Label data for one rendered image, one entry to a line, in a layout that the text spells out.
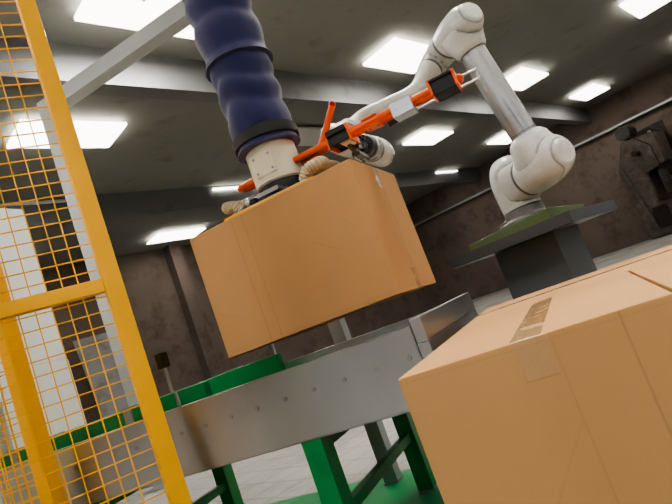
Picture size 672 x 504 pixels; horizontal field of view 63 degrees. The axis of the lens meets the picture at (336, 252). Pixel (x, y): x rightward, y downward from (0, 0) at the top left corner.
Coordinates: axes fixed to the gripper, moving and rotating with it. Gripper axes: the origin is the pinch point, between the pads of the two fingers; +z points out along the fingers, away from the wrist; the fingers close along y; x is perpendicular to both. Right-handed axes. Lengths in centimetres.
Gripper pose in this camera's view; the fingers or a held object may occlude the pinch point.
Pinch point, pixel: (345, 136)
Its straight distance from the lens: 177.1
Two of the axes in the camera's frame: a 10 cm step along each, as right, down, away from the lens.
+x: -8.6, 3.7, 3.7
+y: 3.4, 9.3, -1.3
